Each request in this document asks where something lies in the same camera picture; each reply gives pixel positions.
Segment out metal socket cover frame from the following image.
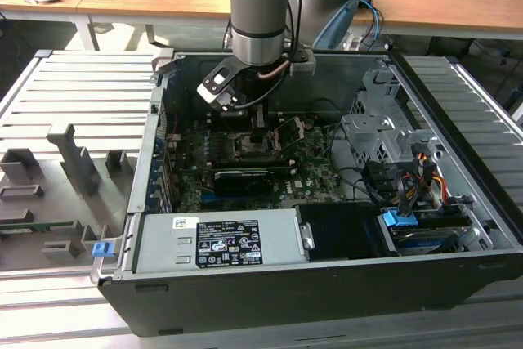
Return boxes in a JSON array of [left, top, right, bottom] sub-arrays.
[[270, 117, 307, 154]]

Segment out CPU socket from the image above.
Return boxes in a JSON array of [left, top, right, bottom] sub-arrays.
[[231, 132, 283, 160]]

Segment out black RAM slot white clips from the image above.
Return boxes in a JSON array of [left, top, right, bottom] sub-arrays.
[[211, 155, 296, 166], [212, 163, 297, 175]]

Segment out blue expansion slot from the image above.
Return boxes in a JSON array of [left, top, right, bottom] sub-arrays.
[[198, 192, 234, 205]]

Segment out green motherboard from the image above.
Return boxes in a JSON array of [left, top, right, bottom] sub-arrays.
[[165, 115, 344, 213]]

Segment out black graphics card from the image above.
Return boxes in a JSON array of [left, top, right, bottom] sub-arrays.
[[213, 168, 276, 197]]

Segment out silver metal drive cage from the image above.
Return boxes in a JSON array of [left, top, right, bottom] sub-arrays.
[[340, 69, 447, 171]]

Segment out black plastic shroud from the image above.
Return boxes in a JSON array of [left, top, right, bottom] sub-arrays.
[[295, 201, 384, 262]]

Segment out grey power supply box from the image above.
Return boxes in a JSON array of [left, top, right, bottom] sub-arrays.
[[132, 208, 308, 275]]

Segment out grey parts rack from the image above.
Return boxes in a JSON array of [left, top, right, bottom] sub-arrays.
[[0, 123, 141, 273]]

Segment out hard disk in blue carrier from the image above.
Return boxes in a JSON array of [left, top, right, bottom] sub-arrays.
[[378, 208, 475, 258]]

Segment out black open PC case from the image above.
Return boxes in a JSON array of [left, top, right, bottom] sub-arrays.
[[92, 49, 523, 338]]

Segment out blue release latch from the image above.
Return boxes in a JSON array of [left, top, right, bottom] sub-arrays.
[[92, 241, 116, 260]]

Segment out green RAM stick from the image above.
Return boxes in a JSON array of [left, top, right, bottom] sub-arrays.
[[0, 221, 78, 234]]

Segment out black camera cable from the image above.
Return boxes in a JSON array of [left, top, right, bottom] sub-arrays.
[[222, 74, 289, 112]]

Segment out copper coloured hose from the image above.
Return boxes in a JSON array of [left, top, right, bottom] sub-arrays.
[[257, 60, 293, 81]]

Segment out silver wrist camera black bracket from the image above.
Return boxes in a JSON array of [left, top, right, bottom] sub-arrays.
[[196, 58, 242, 112]]

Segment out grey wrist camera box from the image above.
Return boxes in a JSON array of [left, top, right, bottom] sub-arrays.
[[289, 50, 318, 78]]

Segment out grey metal bracket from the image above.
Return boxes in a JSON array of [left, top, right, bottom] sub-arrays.
[[150, 47, 177, 77]]

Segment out black looped cable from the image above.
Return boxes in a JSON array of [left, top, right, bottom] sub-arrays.
[[326, 119, 394, 204]]

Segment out blue cable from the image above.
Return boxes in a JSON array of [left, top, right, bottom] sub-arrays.
[[358, 0, 386, 44]]

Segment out yellow red wire bundle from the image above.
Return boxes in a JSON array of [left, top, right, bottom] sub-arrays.
[[399, 152, 449, 208]]

